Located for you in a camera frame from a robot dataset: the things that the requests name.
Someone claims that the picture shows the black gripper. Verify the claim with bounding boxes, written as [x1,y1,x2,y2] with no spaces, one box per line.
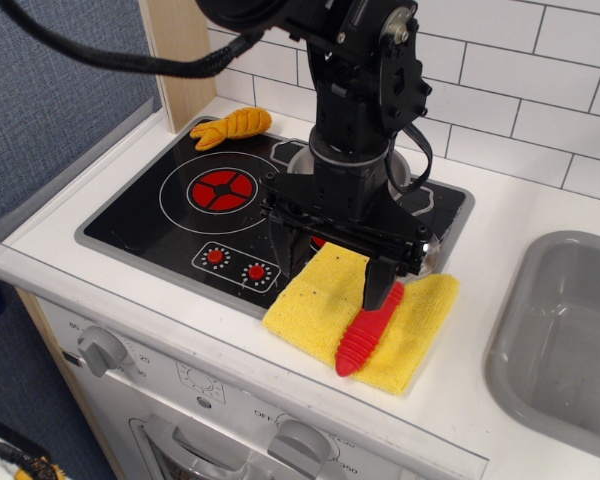
[260,145,429,311]

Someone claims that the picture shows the silver metal bowl with handles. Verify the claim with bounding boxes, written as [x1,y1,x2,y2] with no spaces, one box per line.
[287,146,411,200]

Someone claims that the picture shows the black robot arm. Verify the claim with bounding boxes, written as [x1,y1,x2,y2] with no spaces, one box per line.
[199,1,433,311]

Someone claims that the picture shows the black toy stove top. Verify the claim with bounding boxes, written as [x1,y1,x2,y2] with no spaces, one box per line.
[73,115,476,321]

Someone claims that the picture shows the yellow cloth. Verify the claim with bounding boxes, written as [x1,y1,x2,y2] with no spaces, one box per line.
[263,243,460,395]

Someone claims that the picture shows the yellow plush shrimp toy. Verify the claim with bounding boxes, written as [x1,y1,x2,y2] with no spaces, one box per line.
[189,107,272,151]

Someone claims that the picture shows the grey right oven knob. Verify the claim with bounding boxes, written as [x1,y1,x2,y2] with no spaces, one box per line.
[267,420,332,479]

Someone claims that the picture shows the grey oven knob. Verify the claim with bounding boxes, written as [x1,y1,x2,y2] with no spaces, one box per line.
[267,420,332,479]
[78,326,127,378]

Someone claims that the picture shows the white toy oven front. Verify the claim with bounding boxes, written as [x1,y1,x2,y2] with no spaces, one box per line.
[41,301,487,479]

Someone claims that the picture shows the grey sink basin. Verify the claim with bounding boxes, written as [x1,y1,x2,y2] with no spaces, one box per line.
[485,231,600,458]

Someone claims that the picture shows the grey left oven knob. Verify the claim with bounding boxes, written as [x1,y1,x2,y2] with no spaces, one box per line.
[78,326,127,378]

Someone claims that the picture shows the yellow object at bottom left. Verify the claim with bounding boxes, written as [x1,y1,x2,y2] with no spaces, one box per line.
[14,455,66,480]

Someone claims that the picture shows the spoon with red handle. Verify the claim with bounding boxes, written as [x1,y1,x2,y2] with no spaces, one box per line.
[334,236,441,378]

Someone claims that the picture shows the black braided cable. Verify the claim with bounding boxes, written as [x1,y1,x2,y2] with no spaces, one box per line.
[0,0,266,80]

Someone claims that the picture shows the light wooden post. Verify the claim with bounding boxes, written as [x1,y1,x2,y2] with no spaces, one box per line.
[138,0,216,133]

